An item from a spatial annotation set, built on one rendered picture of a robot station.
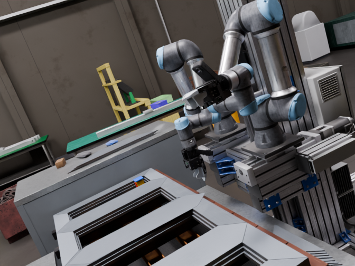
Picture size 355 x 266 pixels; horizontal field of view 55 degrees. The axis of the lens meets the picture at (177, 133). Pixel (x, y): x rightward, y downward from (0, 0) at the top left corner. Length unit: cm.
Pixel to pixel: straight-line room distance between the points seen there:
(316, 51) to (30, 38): 734
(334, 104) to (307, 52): 814
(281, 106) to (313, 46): 866
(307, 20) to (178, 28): 350
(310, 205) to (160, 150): 112
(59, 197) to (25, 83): 643
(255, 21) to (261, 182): 72
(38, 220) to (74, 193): 29
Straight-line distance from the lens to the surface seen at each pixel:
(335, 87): 201
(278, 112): 155
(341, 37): 1077
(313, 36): 1019
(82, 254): 177
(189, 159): 176
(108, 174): 248
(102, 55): 874
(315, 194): 211
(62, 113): 869
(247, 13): 150
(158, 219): 173
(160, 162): 257
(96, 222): 206
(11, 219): 493
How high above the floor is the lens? 161
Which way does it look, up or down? 13 degrees down
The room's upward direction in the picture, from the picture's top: 20 degrees counter-clockwise
